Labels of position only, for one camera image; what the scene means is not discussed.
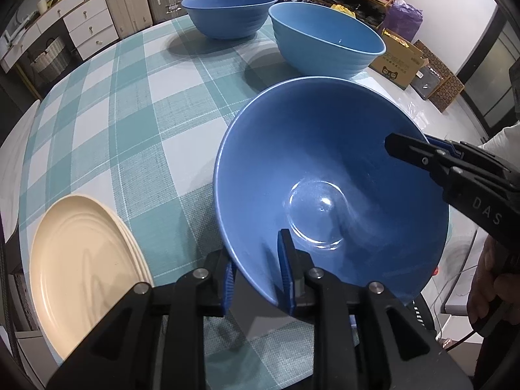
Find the dark blue ribbed bowl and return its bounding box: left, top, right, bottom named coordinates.
left=181, top=0, right=280, bottom=40

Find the woven laundry basket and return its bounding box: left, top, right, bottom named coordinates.
left=28, top=36, right=74, bottom=88

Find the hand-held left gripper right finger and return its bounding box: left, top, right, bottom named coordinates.
left=277, top=229, right=474, bottom=390

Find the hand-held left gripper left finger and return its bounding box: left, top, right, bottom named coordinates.
left=45, top=249, right=235, bottom=390

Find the brown dotted box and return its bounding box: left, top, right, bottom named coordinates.
left=410, top=41, right=466, bottom=110

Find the light blue ribbed bowl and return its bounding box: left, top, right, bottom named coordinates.
left=268, top=1, right=386, bottom=81

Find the purple bag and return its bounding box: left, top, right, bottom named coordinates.
left=382, top=2, right=424, bottom=33

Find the cream plastic plate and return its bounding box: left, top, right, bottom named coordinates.
left=103, top=205, right=154, bottom=283
left=29, top=195, right=152, bottom=360
left=110, top=207, right=156, bottom=285

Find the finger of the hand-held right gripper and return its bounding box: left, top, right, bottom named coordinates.
left=385, top=132, right=452, bottom=184
left=424, top=134, right=466, bottom=160

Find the yellow plastic bag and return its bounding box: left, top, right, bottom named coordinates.
left=330, top=3, right=358, bottom=19

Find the cat print cardboard box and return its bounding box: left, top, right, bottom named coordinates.
left=368, top=28, right=427, bottom=90

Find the dark glass sliding door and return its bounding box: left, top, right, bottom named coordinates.
left=463, top=20, right=520, bottom=128

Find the person's white shirt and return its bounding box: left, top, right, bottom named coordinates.
left=477, top=121, right=520, bottom=171

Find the person's right hand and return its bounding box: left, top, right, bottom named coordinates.
left=466, top=233, right=520, bottom=336

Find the white drawer cabinet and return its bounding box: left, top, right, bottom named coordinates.
left=0, top=0, right=120, bottom=74

